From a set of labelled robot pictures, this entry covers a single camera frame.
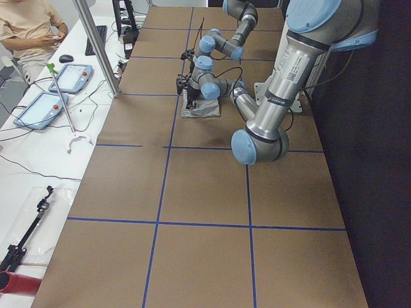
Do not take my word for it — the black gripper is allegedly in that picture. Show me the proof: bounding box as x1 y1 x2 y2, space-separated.
180 49 197 63
176 74 200 110

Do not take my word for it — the navy white striped polo shirt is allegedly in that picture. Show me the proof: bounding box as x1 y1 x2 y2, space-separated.
180 90 220 118

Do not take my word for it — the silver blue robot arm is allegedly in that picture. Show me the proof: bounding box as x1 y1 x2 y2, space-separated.
176 1 380 165
180 1 258 63

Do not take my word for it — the black power box with label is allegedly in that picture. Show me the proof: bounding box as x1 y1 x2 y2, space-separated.
123 27 139 59

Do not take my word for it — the black keyboard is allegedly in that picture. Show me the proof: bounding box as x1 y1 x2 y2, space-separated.
84 24 108 57

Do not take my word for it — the far blue teach pendant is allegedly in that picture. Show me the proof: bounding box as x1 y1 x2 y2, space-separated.
46 63 93 94

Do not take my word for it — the blue teach pendant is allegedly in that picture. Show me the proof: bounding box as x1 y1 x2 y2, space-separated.
46 63 93 94
13 91 64 130

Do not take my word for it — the black computer mouse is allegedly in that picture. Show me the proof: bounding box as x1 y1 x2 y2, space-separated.
58 55 74 64

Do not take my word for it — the white reacher grabber stick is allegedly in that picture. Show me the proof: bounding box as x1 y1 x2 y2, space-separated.
46 63 93 154

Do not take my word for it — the near blue teach pendant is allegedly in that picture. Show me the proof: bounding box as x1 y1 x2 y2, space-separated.
13 91 64 130

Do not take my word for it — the seated person in beige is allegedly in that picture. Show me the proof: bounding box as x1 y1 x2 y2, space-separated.
1 1 69 84

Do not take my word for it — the black tool on white table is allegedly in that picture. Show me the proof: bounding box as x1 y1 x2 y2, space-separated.
0 185 55 273

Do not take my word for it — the red cylinder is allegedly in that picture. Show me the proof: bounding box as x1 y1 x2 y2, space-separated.
1 271 42 296

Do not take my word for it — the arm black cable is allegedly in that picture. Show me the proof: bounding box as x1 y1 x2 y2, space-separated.
192 17 225 62
211 65 295 131

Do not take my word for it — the aluminium frame post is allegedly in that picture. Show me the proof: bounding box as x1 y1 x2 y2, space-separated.
73 0 120 98

